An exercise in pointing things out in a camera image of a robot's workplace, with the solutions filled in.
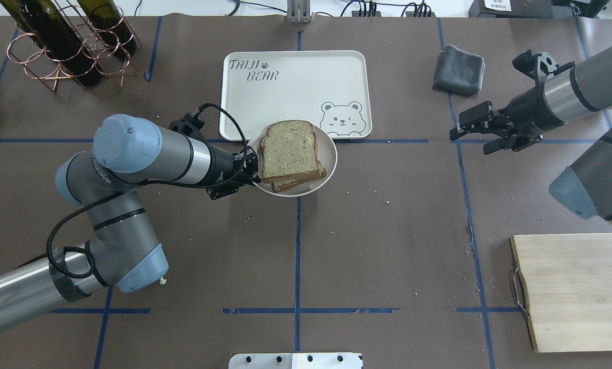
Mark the grey folded cloth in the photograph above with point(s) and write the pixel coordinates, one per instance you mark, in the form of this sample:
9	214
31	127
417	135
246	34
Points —
459	71

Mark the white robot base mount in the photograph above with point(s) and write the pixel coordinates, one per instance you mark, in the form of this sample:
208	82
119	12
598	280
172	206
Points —
297	360

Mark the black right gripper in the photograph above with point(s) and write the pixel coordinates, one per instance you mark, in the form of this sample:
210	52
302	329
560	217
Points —
524	111

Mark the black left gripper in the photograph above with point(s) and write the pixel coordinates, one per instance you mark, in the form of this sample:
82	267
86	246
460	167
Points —
224	165

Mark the aluminium frame post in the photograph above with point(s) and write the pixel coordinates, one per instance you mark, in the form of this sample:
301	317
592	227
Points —
299	11

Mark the wooden cutting board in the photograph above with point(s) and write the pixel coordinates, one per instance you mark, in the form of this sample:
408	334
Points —
567	285

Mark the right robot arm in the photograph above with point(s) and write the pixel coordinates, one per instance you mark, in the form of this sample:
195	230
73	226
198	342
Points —
562	95

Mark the white round plate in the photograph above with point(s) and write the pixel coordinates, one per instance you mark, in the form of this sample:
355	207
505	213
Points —
327	155

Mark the copper wire bottle rack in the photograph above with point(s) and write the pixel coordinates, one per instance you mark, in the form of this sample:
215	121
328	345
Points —
32	57

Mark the dark green wine bottle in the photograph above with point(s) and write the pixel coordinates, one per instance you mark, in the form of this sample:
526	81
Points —
51	31

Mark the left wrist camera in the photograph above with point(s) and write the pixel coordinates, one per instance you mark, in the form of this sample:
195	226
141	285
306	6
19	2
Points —
190	125

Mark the cream bear tray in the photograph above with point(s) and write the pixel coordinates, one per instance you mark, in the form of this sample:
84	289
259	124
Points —
329	89

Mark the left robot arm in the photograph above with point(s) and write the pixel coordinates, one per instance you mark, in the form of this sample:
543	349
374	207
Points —
110	240

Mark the bread slice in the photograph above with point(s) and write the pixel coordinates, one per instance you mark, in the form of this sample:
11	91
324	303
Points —
290	152
280	186

